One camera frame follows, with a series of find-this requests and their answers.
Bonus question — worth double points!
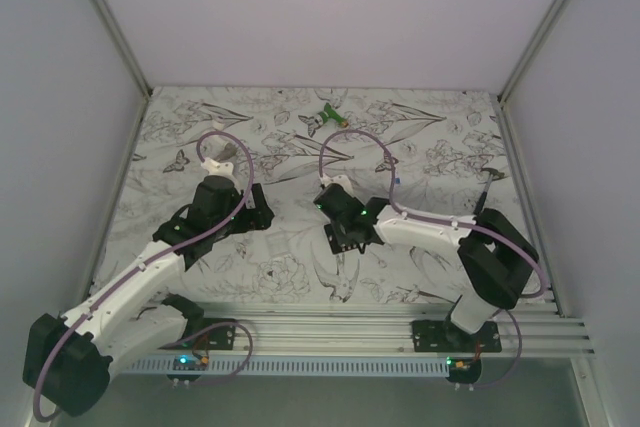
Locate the black fuse box base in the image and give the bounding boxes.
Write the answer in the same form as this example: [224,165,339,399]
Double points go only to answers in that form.
[324,224,367,255]

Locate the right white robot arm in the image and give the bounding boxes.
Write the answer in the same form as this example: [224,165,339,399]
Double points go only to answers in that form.
[314,176,549,352]

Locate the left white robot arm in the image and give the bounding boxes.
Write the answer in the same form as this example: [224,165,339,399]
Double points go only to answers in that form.
[22,175,274,423]

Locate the clear fuse box cover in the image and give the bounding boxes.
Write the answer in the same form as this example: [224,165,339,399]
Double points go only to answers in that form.
[265,232,291,258]

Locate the white and grey pipe fitting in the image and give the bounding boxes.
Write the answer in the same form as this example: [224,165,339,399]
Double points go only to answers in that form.
[201,135,237,162]

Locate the floral printed table mat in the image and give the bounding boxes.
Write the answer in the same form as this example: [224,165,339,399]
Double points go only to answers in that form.
[91,85,549,306]

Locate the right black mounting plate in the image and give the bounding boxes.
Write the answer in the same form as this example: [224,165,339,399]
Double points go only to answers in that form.
[410,320,502,354]

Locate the black mounting plate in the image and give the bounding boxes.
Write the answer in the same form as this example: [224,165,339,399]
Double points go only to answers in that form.
[160,318,236,353]
[410,320,502,354]

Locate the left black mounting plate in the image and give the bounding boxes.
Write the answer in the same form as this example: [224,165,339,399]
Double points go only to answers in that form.
[160,318,236,353]

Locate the small grey hammer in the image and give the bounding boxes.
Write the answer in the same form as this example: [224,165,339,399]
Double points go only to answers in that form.
[473,168,503,215]

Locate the left controller board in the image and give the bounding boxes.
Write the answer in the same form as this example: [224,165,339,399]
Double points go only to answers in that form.
[173,354,209,372]

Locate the controller board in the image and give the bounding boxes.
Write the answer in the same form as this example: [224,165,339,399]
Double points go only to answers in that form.
[173,354,209,372]
[446,357,482,372]

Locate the right controller board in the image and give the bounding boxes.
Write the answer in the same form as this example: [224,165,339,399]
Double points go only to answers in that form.
[446,357,482,372]

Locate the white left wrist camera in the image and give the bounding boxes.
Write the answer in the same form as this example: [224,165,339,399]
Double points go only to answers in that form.
[201,158,235,180]

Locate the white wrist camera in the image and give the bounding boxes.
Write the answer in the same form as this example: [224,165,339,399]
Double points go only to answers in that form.
[320,174,355,197]
[201,158,235,180]

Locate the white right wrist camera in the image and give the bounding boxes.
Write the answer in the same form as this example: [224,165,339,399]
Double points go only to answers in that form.
[320,174,355,197]

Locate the aluminium frame rail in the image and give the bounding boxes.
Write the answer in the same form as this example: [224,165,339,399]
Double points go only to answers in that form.
[139,302,596,359]

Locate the white slotted cable duct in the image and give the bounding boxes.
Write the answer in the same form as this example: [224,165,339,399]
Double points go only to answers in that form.
[124,355,449,378]

